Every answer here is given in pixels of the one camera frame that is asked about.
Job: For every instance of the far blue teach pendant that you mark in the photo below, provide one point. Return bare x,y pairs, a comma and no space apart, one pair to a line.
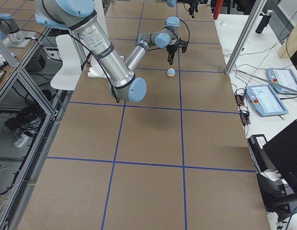
284,77

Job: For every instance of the red cylinder object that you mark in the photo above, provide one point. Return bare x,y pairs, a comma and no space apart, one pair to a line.
217,9

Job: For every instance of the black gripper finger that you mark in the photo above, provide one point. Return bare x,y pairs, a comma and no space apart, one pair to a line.
192,13
170,59

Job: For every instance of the brown paper table cover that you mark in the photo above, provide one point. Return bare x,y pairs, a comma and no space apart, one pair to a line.
177,160

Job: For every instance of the near blue teach pendant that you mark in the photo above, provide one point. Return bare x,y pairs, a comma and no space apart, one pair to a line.
265,101

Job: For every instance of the black laptop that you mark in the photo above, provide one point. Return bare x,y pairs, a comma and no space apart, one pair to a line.
282,151

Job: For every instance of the blue teach pendant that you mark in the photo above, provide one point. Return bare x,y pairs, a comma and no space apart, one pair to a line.
284,77
265,101

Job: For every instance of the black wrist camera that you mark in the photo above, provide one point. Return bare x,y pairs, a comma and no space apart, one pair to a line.
183,45

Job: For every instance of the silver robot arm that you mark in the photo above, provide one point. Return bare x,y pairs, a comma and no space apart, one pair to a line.
172,3
80,16

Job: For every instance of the aluminium frame post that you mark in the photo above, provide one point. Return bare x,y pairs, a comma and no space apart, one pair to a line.
255,12

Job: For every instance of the black bottle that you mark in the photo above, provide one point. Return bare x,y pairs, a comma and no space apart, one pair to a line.
264,22

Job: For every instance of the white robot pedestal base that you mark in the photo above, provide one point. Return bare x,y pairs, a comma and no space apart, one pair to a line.
95,71

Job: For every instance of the white plastic chair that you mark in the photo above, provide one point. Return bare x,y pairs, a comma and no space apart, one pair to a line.
67,77

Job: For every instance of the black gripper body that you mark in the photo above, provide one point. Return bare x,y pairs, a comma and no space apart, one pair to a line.
192,3
172,49

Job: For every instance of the black power adapter box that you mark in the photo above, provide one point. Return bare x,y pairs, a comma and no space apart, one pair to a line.
262,161

